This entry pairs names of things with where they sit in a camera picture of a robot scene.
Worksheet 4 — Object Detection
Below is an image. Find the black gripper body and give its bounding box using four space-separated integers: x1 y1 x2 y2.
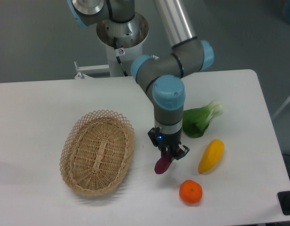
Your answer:
147 127 182 151

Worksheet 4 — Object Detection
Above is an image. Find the purple sweet potato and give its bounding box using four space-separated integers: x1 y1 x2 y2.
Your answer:
154 151 173 175

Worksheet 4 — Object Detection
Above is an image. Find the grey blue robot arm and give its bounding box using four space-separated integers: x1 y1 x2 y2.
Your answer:
68 0 214 162

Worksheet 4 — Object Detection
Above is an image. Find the yellow mango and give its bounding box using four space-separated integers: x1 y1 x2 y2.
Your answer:
198 139 225 174

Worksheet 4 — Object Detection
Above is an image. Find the green bok choy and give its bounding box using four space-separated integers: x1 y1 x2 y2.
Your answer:
183 100 223 138

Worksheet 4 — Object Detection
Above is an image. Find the orange tangerine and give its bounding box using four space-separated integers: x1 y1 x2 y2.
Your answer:
179 180 203 204

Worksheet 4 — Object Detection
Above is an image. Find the woven wicker basket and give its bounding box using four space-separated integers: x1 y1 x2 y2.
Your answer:
60 110 135 196

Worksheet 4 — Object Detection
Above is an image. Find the black device at table edge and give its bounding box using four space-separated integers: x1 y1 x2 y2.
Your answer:
277 191 290 216

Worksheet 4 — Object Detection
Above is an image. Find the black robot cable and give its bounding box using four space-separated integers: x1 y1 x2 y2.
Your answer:
113 37 129 77

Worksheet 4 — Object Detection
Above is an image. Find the white metal base frame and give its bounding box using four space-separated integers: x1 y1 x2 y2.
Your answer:
74 55 159 79

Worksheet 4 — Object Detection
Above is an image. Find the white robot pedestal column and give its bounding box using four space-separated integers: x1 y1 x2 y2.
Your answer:
97 12 149 77

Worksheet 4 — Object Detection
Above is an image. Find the white frame right edge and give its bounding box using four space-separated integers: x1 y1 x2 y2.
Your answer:
272 95 290 120

